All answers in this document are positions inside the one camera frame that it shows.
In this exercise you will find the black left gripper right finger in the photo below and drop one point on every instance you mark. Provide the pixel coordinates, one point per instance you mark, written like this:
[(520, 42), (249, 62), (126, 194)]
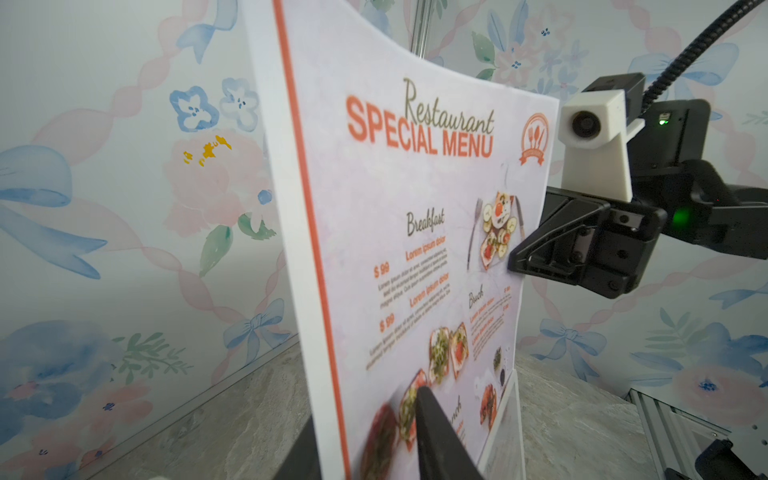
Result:
[(441, 455)]

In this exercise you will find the white narrow rack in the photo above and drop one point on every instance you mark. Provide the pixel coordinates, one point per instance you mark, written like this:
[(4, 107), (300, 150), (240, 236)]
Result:
[(503, 455)]

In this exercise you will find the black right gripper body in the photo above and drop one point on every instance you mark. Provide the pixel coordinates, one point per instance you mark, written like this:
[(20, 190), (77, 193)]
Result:
[(611, 252)]

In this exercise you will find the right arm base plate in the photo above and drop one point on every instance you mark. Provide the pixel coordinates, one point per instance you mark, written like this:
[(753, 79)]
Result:
[(715, 461)]

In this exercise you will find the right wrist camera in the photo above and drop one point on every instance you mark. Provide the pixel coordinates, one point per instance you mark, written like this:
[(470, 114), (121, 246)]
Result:
[(595, 126)]

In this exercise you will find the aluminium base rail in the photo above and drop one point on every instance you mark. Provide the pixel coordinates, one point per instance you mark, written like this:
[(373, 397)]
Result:
[(675, 434)]

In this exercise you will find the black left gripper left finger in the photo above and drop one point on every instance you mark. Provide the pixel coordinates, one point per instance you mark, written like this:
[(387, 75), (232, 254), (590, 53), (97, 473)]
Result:
[(302, 461)]

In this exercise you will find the aluminium frame post left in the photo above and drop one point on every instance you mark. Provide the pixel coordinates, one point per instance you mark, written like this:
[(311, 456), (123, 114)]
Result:
[(421, 24)]

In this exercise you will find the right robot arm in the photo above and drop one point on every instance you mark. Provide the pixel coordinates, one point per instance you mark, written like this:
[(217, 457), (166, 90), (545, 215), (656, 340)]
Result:
[(668, 172)]

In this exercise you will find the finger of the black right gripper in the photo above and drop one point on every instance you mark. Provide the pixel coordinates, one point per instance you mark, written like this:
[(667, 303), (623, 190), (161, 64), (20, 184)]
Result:
[(557, 197), (562, 244)]

